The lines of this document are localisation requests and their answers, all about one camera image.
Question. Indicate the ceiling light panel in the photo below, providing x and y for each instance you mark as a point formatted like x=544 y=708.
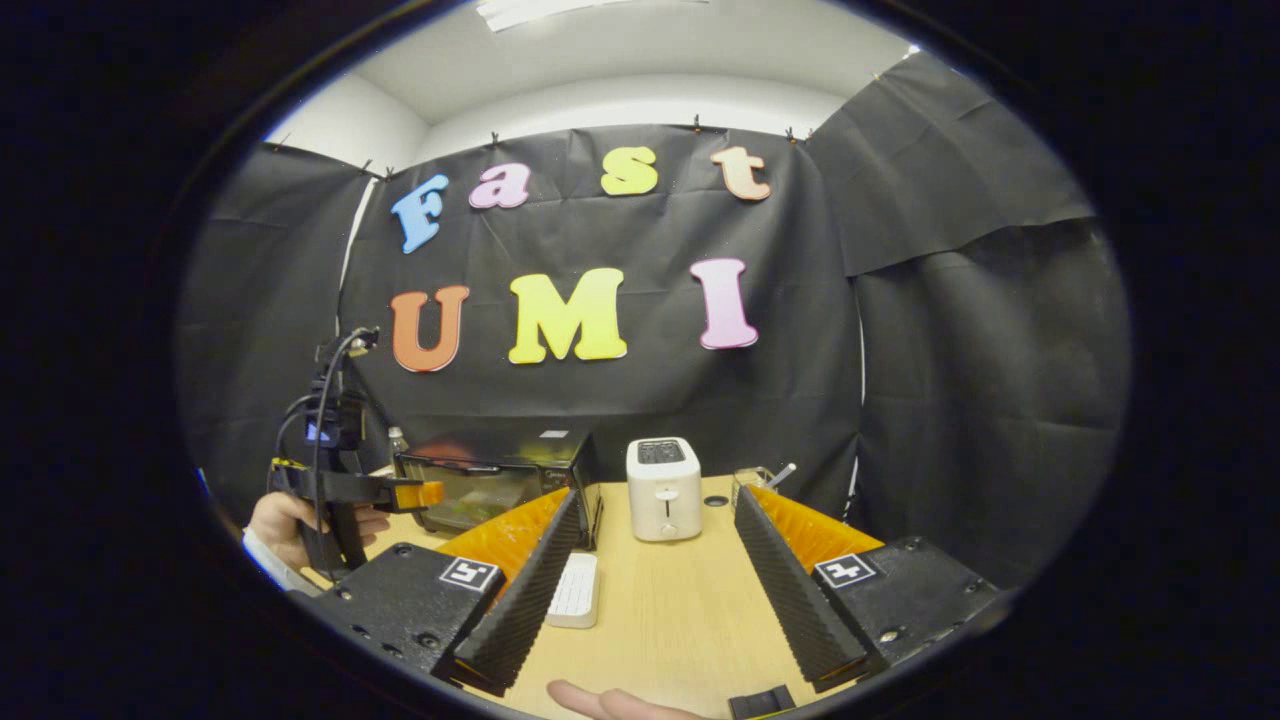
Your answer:
x=580 y=12

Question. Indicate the metal mesh cup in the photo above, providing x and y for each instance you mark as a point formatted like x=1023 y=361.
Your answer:
x=748 y=480

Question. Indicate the black backdrop cloth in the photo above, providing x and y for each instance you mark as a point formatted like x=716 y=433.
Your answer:
x=620 y=400

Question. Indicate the black electric oven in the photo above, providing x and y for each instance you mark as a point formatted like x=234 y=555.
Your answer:
x=490 y=490

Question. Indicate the clear plastic water bottle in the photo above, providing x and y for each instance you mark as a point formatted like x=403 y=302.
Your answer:
x=397 y=443

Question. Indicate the white toaster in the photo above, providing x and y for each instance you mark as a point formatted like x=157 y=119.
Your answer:
x=665 y=495

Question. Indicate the small white rectangular plate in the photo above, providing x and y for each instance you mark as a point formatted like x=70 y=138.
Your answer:
x=578 y=590

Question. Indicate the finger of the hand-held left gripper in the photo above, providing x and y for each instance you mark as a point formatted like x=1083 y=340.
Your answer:
x=390 y=492

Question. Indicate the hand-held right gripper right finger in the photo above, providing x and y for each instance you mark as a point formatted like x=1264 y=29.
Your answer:
x=790 y=600

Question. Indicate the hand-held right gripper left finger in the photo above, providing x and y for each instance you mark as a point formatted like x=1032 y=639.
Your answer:
x=525 y=610

